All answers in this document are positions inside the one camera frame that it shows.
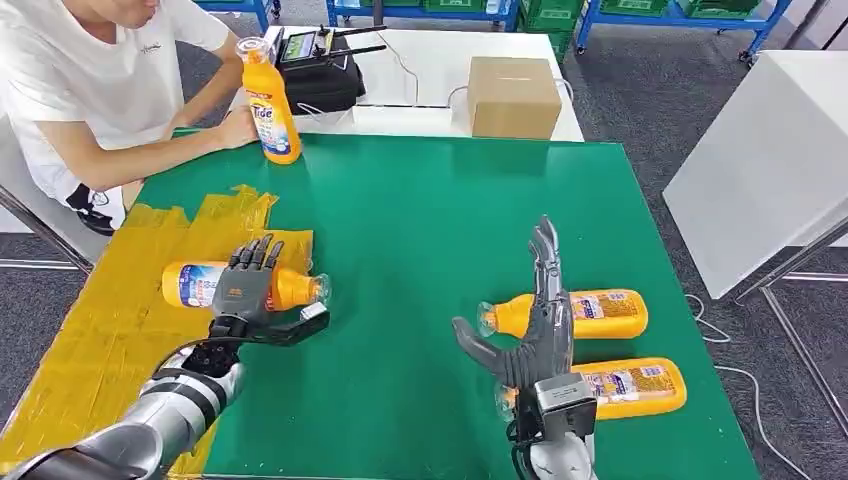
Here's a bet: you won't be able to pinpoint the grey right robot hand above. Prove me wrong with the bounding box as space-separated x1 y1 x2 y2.
452 215 576 392

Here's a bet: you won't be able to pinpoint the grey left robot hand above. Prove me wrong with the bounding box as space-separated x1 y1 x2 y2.
210 233 333 349

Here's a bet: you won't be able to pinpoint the person's right hand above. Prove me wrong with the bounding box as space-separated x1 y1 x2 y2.
215 105 260 150

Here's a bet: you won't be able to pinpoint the orange drink bottle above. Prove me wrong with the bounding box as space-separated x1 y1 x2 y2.
235 36 303 166
495 357 688 422
161 260 332 313
476 288 650 341

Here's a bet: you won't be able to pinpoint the black bag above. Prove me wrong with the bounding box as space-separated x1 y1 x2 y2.
276 49 367 115

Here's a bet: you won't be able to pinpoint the black remote controller with antennas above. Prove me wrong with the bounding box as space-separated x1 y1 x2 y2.
276 24 389 68

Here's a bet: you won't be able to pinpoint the blue metal rack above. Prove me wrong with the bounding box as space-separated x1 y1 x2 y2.
324 0 521 31
195 0 283 33
574 0 794 64

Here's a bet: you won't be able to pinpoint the yellow plastic sheet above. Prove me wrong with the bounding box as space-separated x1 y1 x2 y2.
0 184 316 480

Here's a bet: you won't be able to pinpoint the green table mat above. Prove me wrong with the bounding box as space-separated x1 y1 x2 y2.
135 129 763 480

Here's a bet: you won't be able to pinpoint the person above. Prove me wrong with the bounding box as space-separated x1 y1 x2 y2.
0 0 260 238

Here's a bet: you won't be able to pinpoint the brown cardboard box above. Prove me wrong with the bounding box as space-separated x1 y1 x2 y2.
466 56 563 141

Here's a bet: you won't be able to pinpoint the grey metal side table legs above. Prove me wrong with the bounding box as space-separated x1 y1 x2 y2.
731 218 848 439

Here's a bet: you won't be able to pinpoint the large white side table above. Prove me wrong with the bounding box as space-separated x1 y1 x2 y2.
662 49 848 301

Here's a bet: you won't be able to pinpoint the stacked green crates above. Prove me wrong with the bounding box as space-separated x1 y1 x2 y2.
518 0 586 62

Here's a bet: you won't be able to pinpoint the green crate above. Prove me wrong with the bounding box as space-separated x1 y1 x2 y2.
675 0 763 20
599 0 670 18

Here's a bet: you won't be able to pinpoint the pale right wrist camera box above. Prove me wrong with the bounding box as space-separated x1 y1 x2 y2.
533 372 599 442

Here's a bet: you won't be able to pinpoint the white cable by bag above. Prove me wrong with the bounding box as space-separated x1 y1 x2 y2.
296 101 352 125

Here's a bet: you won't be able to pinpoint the thin black cable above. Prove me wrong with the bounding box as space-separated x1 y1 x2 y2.
374 29 452 107

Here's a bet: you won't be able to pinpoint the grey metal frame bar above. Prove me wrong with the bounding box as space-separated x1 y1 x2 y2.
0 185 94 274

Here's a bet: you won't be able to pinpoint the white cable on floor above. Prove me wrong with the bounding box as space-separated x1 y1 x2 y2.
684 293 813 480

